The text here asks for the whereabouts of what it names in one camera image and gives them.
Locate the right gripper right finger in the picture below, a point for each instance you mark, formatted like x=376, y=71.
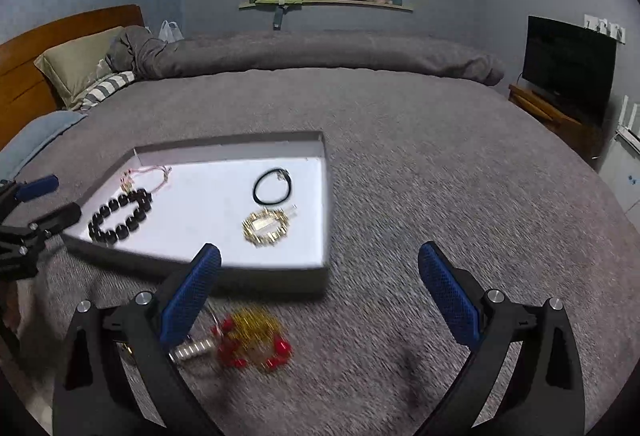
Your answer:
x=455, y=292

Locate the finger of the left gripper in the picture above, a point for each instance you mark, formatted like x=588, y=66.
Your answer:
x=57, y=221
x=28, y=191

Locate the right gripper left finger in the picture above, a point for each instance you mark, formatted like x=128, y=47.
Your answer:
x=183, y=295

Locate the light blue sheet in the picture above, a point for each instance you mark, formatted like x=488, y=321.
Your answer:
x=32, y=138

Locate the wooden headboard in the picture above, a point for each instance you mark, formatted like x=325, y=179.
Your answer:
x=26, y=93

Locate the shallow white cardboard tray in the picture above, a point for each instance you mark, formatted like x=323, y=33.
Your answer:
x=262, y=199

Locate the olive green pillow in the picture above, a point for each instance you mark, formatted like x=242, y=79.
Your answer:
x=73, y=67

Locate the striped grey white pillow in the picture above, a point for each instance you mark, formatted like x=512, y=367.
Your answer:
x=105, y=89

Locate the rolled grey duvet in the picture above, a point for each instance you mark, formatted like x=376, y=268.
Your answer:
x=150, y=58

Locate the wooden tv stand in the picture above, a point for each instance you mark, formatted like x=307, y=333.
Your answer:
x=586, y=140

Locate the white plastic bag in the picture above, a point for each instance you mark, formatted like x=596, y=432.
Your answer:
x=170, y=32

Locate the white wifi router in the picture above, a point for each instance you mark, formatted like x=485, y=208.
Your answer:
x=628, y=119

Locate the black flat monitor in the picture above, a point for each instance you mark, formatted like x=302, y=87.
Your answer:
x=574, y=66

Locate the wooden window sill shelf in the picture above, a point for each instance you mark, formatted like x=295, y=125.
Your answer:
x=344, y=3

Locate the white wall socket strip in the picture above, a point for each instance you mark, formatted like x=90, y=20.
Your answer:
x=603, y=26

